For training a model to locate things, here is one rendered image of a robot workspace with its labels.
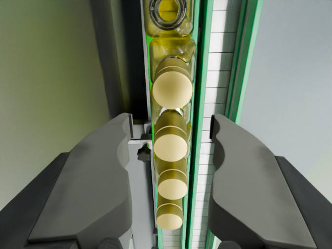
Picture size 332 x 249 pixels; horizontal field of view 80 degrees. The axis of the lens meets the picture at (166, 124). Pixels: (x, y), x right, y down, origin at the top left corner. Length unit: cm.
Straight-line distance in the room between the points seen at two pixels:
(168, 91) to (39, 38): 13
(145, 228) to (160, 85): 70
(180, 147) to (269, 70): 49
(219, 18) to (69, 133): 34
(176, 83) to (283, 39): 50
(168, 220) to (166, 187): 6
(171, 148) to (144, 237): 70
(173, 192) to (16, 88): 18
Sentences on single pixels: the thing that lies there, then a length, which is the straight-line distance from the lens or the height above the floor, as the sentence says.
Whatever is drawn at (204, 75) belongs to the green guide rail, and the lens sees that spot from 37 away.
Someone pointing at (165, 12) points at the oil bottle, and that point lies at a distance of 25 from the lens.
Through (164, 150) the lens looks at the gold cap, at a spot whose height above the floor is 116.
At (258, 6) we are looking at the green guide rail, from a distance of 37.
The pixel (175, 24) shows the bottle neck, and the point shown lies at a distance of 18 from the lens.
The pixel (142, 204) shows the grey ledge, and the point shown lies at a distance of 71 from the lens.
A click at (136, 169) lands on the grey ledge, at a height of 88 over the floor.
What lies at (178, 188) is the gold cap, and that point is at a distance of 23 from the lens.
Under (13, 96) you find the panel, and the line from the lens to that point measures 19.
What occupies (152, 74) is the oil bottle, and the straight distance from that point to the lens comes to 24.
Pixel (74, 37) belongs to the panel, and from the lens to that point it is 29.
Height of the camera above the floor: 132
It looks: 60 degrees down
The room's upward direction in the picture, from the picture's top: 176 degrees counter-clockwise
